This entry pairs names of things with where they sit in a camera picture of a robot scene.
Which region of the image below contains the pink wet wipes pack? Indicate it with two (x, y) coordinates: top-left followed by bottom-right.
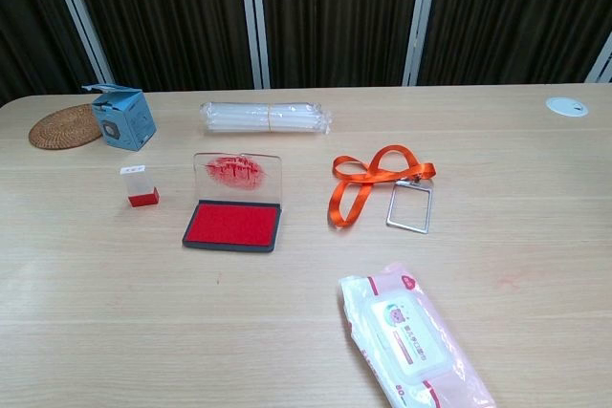
(338, 262), (497, 408)

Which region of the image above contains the round woven rattan coaster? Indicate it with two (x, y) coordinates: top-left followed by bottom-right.
(28, 102), (106, 150)

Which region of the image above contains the red ink pad clear lid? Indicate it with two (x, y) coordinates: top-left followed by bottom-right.
(181, 151), (284, 254)

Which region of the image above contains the white round cable grommet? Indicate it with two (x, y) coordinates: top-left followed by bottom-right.
(545, 96), (590, 118)

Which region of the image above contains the bundle of wrapped white straws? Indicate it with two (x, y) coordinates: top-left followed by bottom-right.
(198, 99), (334, 137)

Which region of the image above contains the small red clear stamp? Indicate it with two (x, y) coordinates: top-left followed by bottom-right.
(120, 164), (162, 209)

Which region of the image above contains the orange lanyard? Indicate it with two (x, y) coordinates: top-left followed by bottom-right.
(327, 144), (437, 230)

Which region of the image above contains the blue cardboard box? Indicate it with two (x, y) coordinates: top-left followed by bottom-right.
(80, 83), (158, 152)

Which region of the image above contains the clear badge holder metal frame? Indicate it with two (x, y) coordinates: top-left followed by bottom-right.
(385, 177), (435, 236)

